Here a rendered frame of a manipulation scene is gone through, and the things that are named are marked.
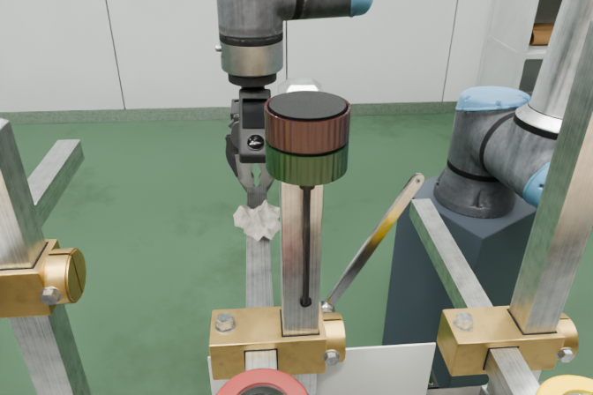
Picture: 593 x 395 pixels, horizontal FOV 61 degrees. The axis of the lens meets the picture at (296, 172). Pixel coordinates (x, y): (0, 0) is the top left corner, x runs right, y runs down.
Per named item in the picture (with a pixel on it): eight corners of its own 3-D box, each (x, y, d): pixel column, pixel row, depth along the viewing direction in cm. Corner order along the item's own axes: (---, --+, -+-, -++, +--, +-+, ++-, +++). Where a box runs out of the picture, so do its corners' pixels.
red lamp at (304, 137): (264, 119, 38) (263, 92, 37) (341, 116, 39) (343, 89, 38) (266, 154, 33) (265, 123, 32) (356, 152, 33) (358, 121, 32)
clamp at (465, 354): (433, 337, 58) (439, 304, 56) (545, 330, 59) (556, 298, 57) (452, 382, 53) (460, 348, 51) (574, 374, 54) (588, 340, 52)
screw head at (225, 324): (215, 318, 52) (214, 310, 51) (236, 317, 52) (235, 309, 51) (213, 334, 50) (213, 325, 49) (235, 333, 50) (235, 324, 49)
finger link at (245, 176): (257, 184, 87) (255, 136, 82) (257, 203, 81) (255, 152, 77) (238, 185, 86) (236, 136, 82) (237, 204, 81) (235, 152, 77)
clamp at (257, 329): (215, 342, 55) (212, 309, 53) (337, 335, 56) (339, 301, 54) (212, 386, 50) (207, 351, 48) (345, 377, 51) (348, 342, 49)
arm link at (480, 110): (488, 143, 127) (502, 76, 119) (535, 175, 113) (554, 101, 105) (434, 151, 123) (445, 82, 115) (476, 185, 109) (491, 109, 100)
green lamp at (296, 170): (265, 148, 39) (264, 122, 38) (340, 145, 40) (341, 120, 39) (266, 187, 34) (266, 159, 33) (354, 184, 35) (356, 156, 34)
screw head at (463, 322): (450, 317, 54) (452, 309, 54) (469, 316, 54) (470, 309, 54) (457, 332, 52) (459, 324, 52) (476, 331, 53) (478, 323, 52)
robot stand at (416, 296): (379, 354, 156) (400, 189, 127) (435, 321, 168) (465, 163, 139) (442, 415, 138) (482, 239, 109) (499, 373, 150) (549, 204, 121)
